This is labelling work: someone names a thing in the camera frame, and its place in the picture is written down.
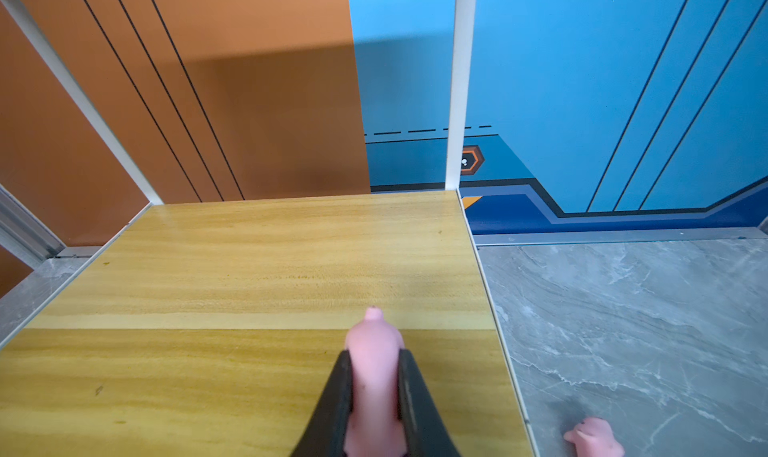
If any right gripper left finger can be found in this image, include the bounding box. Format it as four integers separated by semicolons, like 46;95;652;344
291;350;353;457

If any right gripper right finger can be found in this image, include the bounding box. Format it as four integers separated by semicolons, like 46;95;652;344
397;349;460;457

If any pink pig toy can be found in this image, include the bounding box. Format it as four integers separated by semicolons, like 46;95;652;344
344;306;407;456
563;417;625;457

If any yellow wooden two-tier shelf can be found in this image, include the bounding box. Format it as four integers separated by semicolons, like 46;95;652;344
1;0;532;456

